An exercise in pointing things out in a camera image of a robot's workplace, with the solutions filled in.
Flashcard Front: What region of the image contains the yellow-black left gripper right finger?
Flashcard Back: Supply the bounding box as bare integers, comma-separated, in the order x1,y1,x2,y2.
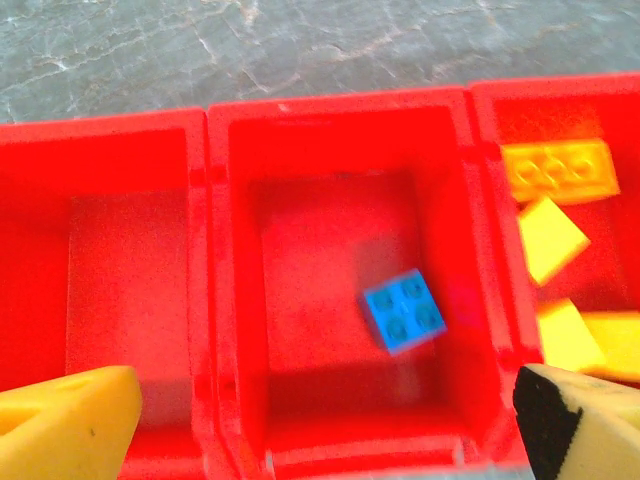
512,363,640,480

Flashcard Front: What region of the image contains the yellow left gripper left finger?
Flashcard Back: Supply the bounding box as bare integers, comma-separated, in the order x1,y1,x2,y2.
0,364,144,480

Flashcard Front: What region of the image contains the blue lego brick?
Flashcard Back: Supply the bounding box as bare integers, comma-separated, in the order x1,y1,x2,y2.
360,267,449,357

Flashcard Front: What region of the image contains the long orange lego brick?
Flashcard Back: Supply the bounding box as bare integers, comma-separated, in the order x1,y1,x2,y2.
500,139,622,205

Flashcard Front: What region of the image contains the red plastic bin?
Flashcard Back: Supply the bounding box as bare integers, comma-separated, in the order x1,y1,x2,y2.
467,72,640,386
204,87,544,480
0,107,216,480

